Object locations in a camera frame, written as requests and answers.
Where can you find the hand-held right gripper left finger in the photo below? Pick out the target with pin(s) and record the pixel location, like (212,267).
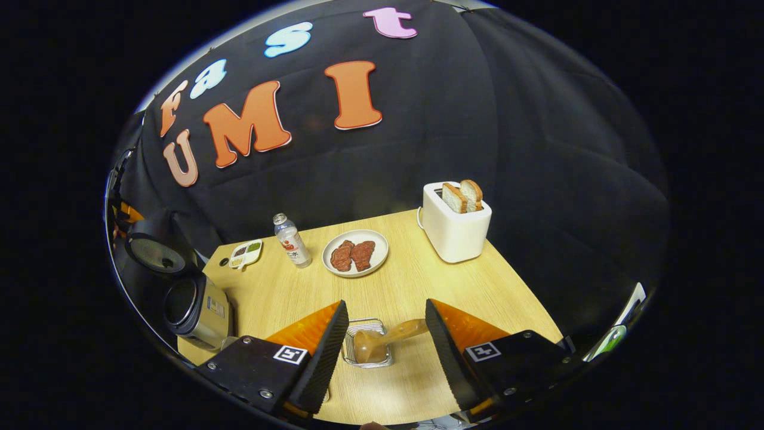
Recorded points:
(322,364)

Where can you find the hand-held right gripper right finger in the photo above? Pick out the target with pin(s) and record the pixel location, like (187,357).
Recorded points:
(453,364)

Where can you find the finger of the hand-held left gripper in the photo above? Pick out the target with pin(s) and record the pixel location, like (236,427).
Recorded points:
(130,214)

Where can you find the wooden spoon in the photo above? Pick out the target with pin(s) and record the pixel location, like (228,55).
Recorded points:
(370,346)

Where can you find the silver black rice cooker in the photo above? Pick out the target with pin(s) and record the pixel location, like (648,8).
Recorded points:
(203,316)

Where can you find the brown meat piece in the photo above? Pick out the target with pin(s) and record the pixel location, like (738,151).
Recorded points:
(363,255)
(341,257)

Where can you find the white divided seasoning dish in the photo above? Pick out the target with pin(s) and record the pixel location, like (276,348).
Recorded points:
(246,254)

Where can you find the clear plastic drink bottle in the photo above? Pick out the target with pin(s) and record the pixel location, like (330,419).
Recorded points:
(293,243)

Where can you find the white toaster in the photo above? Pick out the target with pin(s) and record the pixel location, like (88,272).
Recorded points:
(456,236)

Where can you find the white round plate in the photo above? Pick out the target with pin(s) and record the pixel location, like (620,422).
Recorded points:
(379,242)

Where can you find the white flat object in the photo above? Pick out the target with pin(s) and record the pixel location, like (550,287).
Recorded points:
(630,310)

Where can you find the black backdrop cloth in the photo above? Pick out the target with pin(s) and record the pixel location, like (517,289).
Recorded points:
(477,119)

